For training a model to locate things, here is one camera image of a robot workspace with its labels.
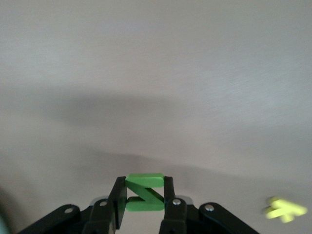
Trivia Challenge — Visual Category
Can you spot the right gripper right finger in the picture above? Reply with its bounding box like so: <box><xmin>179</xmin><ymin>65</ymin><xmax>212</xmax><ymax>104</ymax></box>
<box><xmin>159</xmin><ymin>175</ymin><xmax>259</xmax><ymax>234</ymax></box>

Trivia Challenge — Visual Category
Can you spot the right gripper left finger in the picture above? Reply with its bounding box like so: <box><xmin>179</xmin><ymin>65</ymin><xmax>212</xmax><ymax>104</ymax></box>
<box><xmin>17</xmin><ymin>176</ymin><xmax>128</xmax><ymax>234</ymax></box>

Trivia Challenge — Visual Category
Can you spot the yellow letter k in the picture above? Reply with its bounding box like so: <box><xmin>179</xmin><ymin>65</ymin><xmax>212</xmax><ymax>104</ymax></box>
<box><xmin>262</xmin><ymin>196</ymin><xmax>308</xmax><ymax>224</ymax></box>

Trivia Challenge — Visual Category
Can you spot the brown table cover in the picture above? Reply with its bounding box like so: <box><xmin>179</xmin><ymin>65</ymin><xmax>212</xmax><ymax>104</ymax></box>
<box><xmin>0</xmin><ymin>0</ymin><xmax>312</xmax><ymax>234</ymax></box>

